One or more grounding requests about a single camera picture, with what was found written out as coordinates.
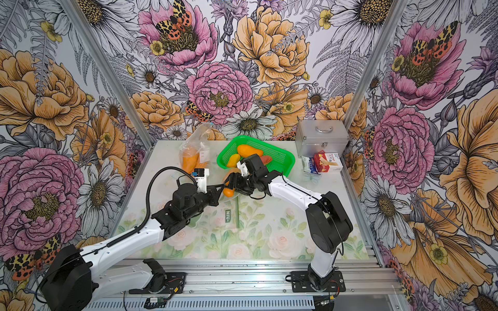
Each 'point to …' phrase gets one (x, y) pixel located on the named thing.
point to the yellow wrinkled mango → (233, 160)
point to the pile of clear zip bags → (224, 216)
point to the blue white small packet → (308, 164)
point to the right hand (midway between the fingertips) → (228, 191)
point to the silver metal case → (314, 136)
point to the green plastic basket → (283, 159)
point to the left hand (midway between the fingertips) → (224, 190)
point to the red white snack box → (328, 162)
